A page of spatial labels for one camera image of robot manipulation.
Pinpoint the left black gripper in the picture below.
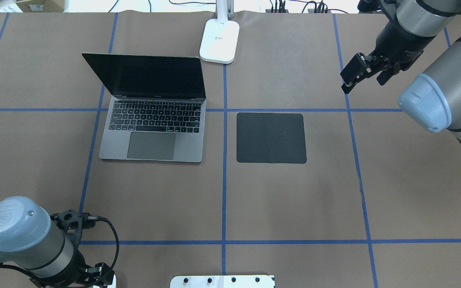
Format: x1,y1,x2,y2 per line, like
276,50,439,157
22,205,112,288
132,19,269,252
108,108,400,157
30,249,115,286

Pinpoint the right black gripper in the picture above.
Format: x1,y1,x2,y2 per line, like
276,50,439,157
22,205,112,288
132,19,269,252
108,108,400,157
340,21,435,94

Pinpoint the white computer mouse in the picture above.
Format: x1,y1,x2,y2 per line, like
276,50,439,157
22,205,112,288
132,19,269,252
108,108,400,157
107,275,117,288

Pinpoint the black mouse pad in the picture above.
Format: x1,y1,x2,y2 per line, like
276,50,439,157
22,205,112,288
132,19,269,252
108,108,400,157
236,112,307,164

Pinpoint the grey laptop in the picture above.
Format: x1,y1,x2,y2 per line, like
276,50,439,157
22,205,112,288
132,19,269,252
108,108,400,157
82,52,206,163

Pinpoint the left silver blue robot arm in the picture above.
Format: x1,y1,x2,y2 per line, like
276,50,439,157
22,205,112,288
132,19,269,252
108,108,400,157
0,196,120,288

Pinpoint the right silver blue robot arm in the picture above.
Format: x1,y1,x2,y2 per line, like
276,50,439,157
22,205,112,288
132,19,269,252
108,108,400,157
340,0,461,144

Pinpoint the white desk lamp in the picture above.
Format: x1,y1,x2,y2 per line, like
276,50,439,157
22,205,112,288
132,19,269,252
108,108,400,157
199,0,241,64

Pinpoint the cardboard lamp box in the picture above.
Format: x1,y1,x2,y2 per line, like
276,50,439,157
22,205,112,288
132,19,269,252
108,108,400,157
15,0,66,13

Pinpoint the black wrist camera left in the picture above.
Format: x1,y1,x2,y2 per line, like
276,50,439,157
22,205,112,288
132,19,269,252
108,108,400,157
50,210,99,242

